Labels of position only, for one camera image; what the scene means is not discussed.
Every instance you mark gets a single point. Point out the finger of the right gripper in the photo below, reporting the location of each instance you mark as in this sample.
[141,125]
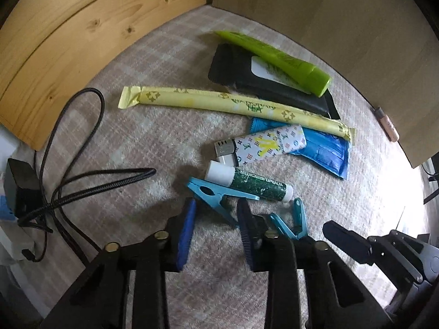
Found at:
[351,243]

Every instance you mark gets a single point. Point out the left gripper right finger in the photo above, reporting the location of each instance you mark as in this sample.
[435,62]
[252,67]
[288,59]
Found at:
[336,298]

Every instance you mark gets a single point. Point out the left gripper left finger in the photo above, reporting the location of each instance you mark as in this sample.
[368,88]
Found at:
[98,297]

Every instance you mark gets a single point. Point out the blue plastic clip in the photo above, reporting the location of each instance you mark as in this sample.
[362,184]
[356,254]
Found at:
[299,224]
[212,194]

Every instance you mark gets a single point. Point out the blue foil packet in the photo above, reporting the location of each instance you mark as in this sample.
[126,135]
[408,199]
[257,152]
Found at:
[327,151]

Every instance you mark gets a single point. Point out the white power strip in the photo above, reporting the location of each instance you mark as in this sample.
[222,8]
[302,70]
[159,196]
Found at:
[13,238]

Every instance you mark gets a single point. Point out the pink small bottle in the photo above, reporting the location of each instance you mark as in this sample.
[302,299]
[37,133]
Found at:
[386,124]

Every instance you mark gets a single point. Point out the black charger plug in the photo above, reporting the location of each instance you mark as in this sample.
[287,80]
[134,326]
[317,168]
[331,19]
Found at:
[21,188]

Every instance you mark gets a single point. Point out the green white lip balm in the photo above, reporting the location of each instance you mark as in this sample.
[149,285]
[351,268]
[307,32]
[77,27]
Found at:
[247,182]

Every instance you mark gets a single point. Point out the green tube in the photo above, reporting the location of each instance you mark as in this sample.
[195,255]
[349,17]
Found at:
[308,76]

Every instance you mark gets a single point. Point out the plaid table mat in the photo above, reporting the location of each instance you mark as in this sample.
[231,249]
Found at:
[216,289]

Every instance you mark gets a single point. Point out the black wipes pack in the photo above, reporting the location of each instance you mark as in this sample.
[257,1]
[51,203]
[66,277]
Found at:
[235,67]

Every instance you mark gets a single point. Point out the long yellow tea stick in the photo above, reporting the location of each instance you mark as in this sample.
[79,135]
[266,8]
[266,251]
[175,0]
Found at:
[233,104]

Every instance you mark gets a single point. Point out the wooden board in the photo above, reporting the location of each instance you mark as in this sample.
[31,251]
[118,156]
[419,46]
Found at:
[50,49]

